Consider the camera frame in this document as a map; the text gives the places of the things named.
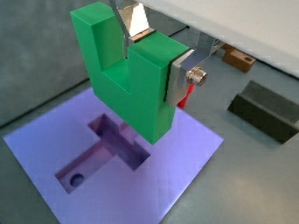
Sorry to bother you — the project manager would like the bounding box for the brown T-shaped block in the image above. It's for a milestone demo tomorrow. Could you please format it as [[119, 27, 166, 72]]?
[[222, 44, 257, 73]]

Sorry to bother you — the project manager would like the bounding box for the purple board with cross slot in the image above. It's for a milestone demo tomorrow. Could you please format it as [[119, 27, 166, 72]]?
[[5, 90, 224, 224]]

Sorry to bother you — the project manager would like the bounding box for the green U-shaped block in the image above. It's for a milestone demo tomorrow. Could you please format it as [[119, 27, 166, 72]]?
[[70, 2, 189, 144]]

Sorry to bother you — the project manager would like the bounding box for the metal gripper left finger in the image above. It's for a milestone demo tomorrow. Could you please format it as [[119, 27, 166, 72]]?
[[109, 0, 155, 55]]

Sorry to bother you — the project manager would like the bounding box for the black angle fixture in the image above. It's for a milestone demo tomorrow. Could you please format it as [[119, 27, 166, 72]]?
[[229, 80, 299, 144]]

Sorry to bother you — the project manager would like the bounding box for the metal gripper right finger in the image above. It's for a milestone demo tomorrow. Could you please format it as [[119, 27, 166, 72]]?
[[165, 27, 225, 107]]

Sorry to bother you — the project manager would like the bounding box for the red hex peg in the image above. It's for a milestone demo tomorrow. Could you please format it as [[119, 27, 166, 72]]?
[[178, 84, 194, 109]]

